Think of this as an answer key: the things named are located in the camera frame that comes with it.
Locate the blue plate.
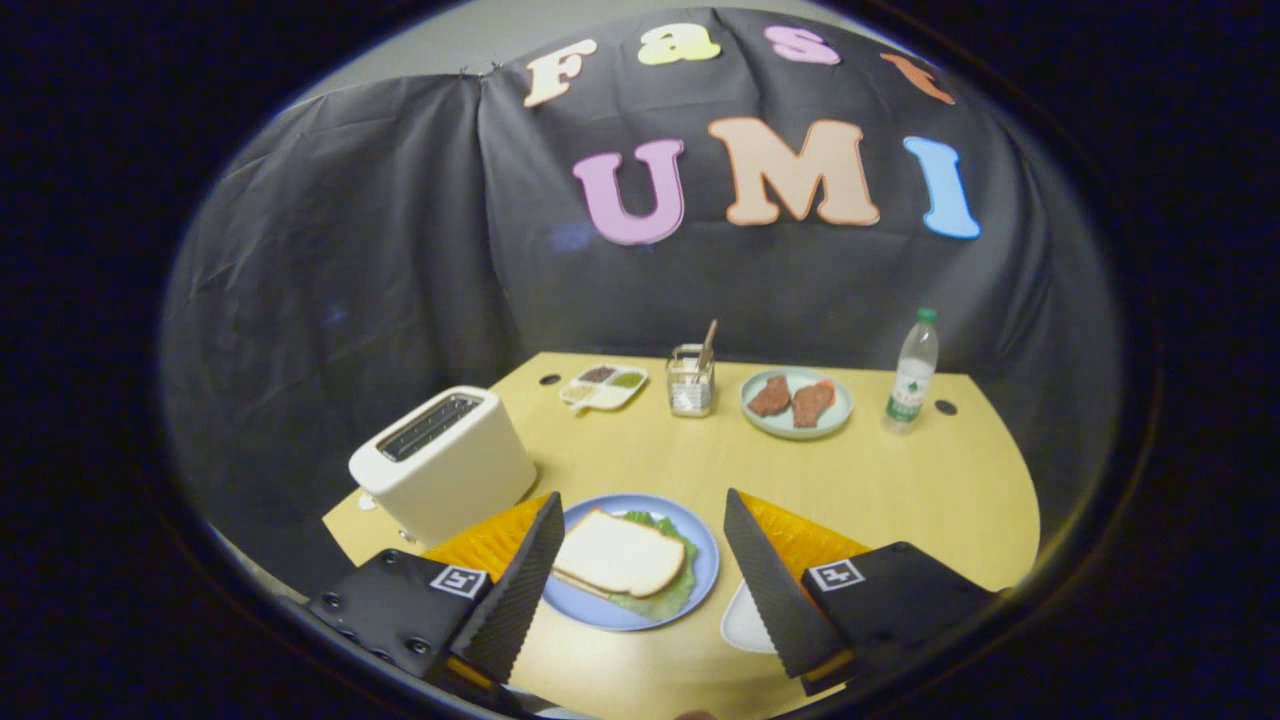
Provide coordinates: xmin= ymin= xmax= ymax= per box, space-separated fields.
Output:
xmin=543 ymin=493 xmax=720 ymax=632

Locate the glass jar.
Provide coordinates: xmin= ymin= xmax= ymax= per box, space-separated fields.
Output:
xmin=666 ymin=344 xmax=715 ymax=418

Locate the white divided condiment dish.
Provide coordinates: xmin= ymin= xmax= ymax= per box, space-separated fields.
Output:
xmin=559 ymin=364 xmax=649 ymax=413

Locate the black backdrop cloth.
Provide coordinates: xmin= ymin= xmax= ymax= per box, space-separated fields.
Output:
xmin=160 ymin=8 xmax=1126 ymax=591

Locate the green lettuce leaf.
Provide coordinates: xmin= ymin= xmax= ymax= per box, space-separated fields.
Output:
xmin=600 ymin=512 xmax=699 ymax=623

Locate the pale green plate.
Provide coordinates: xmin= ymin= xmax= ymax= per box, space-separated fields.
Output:
xmin=740 ymin=366 xmax=855 ymax=441

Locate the white plate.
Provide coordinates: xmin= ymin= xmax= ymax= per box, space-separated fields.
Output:
xmin=720 ymin=580 xmax=779 ymax=656

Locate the white toaster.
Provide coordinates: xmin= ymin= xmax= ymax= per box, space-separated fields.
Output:
xmin=348 ymin=386 xmax=539 ymax=549

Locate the brown meat piece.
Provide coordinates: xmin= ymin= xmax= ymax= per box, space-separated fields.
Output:
xmin=791 ymin=379 xmax=837 ymax=429
xmin=747 ymin=375 xmax=792 ymax=418

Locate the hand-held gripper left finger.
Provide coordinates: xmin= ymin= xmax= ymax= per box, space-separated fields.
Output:
xmin=305 ymin=492 xmax=566 ymax=716

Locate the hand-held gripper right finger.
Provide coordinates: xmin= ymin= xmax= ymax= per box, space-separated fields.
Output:
xmin=723 ymin=488 xmax=1001 ymax=696

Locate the clear water bottle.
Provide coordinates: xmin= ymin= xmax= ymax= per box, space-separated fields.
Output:
xmin=884 ymin=308 xmax=941 ymax=435

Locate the white bread slice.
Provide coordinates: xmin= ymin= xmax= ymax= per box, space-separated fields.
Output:
xmin=551 ymin=568 xmax=613 ymax=602
xmin=552 ymin=508 xmax=687 ymax=599

